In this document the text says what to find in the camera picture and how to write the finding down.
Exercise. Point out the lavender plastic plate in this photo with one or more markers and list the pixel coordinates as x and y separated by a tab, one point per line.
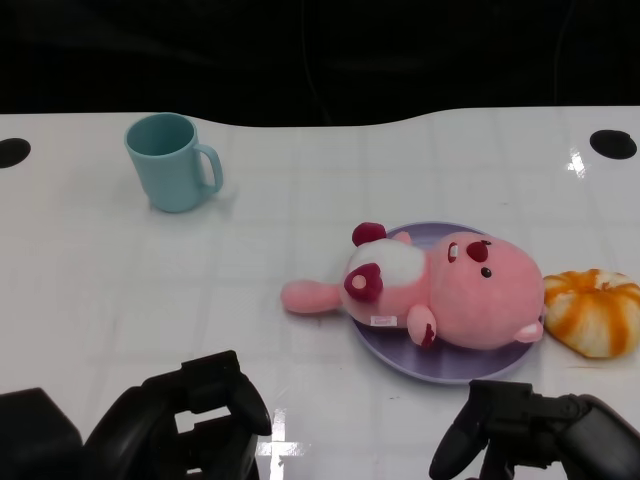
450	362

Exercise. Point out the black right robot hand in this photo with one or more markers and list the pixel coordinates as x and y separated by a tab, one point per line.
595	440

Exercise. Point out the pink plush beaver doll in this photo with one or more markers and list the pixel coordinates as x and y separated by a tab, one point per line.
480	300

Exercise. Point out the teal plastic mug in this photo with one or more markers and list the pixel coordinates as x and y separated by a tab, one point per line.
167	175

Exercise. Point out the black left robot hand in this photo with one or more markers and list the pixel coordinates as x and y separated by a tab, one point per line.
145	435

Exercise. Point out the orange striped white bun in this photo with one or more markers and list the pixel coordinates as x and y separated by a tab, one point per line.
595	312

